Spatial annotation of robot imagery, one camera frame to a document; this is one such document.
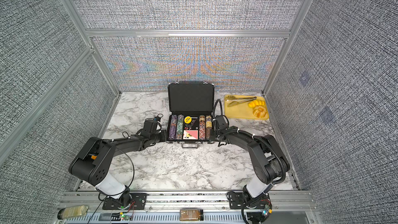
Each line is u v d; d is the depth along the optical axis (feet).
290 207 2.42
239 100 3.78
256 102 3.59
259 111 3.39
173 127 3.13
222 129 2.39
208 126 3.14
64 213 2.22
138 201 2.41
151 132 2.46
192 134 3.10
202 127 3.11
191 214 2.20
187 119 3.29
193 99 3.32
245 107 3.63
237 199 2.40
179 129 3.10
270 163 1.51
